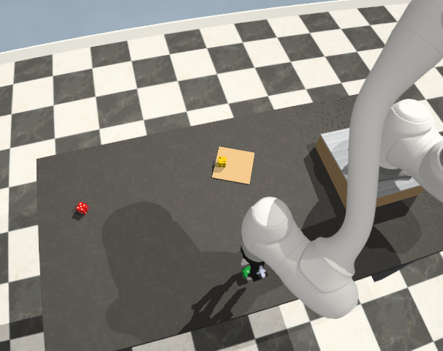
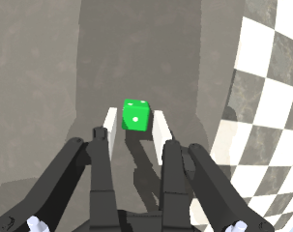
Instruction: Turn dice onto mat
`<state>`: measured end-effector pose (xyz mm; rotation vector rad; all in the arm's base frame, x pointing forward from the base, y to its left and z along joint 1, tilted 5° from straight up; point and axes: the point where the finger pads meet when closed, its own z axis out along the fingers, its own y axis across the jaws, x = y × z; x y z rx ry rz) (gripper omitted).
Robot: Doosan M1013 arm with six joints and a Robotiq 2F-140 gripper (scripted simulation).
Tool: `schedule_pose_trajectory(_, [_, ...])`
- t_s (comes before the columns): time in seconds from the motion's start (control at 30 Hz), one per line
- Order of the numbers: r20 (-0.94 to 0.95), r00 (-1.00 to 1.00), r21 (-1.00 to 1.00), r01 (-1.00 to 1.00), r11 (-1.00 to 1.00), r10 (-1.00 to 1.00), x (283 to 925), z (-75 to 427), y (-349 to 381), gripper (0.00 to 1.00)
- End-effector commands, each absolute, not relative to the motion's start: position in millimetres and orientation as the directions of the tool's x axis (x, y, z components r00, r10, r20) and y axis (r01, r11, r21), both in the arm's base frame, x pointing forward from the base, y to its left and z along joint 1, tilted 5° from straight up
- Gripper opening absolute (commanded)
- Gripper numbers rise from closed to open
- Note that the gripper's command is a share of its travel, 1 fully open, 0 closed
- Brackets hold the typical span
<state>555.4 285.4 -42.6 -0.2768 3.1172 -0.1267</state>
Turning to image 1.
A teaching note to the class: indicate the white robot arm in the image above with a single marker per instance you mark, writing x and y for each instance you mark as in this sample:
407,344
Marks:
319,273

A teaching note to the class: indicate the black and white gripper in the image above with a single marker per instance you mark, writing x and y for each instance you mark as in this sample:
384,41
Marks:
254,268

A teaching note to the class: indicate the green die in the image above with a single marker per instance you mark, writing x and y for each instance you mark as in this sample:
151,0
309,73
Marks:
245,271

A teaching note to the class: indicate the red die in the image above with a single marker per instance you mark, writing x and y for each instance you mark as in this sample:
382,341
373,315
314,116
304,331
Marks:
82,208

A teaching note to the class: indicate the yellow die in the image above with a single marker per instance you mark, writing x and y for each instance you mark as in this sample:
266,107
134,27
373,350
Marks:
222,161

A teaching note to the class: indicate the pale yellow mat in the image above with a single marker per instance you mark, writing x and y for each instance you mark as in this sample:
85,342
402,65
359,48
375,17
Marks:
238,165

